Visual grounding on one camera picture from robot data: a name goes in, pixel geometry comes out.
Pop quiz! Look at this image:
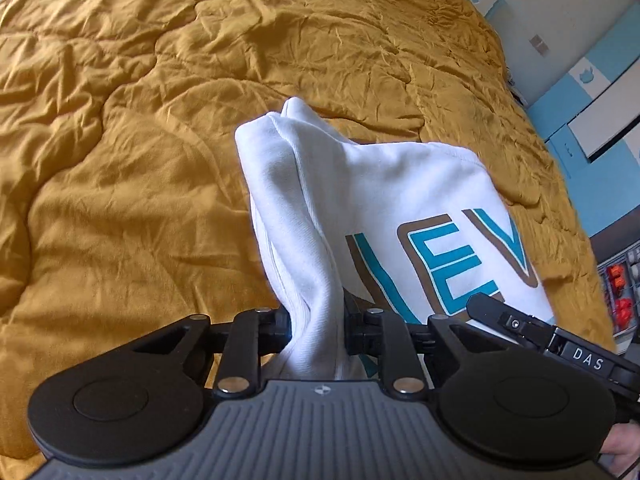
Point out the person's right hand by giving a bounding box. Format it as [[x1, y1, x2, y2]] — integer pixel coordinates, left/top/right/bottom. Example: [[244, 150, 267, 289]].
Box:
[[601, 421, 640, 473]]

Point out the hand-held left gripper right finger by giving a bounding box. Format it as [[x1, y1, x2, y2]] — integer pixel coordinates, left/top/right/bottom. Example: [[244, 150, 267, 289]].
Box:
[[344, 306, 506, 397]]

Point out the shelf with orange parts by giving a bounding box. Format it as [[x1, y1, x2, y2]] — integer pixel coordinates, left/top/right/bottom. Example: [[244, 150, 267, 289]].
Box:
[[592, 232, 640, 357]]

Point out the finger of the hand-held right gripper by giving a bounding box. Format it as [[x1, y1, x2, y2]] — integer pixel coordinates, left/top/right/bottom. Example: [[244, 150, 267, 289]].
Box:
[[466, 293, 557, 352]]

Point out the mustard yellow quilt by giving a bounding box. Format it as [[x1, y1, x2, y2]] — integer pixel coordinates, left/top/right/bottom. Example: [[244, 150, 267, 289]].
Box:
[[0, 0, 618, 461]]

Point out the white printed sweatshirt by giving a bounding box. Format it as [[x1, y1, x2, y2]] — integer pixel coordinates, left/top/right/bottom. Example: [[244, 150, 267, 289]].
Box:
[[235, 96, 558, 381]]

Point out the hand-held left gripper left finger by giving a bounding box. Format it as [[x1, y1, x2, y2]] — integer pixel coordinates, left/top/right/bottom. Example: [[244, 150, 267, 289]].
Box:
[[120, 306, 293, 397]]

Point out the blue and white bedside cabinet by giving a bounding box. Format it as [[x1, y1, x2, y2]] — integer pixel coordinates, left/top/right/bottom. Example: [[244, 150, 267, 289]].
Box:
[[527, 20, 640, 241]]

